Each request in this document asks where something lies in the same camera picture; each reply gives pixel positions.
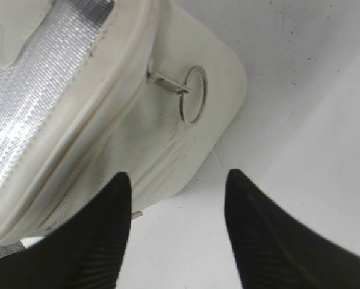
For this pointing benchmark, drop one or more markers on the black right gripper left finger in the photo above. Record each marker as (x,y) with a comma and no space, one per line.
(86,252)

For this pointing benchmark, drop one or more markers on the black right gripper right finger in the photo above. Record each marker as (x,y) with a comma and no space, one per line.
(274,250)

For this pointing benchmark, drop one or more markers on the cream zippered bag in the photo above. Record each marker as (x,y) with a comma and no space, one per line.
(89,89)

